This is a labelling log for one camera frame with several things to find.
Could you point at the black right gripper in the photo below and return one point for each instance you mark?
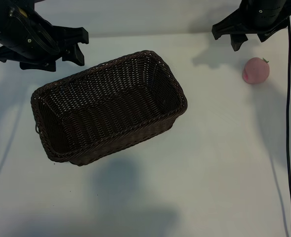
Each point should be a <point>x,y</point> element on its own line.
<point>263,14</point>

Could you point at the pink peach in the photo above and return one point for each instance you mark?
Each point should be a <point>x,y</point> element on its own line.
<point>256,71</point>

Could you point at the dark brown wicker basket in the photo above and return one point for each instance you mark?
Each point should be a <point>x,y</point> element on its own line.
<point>110,103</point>

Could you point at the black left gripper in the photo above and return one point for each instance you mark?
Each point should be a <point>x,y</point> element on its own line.
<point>14,29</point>

